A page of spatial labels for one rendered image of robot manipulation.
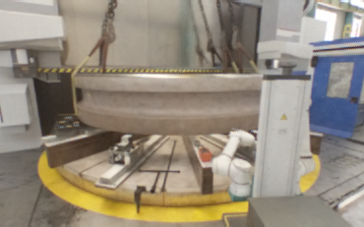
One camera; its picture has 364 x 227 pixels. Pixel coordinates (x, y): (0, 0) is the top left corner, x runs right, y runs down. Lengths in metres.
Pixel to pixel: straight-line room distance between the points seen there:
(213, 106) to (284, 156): 1.62
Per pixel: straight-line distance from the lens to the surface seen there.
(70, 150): 3.76
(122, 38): 5.63
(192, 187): 2.73
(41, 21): 3.65
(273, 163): 1.77
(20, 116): 5.34
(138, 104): 3.16
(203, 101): 3.04
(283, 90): 1.63
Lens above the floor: 1.80
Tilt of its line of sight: 12 degrees down
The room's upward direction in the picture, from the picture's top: straight up
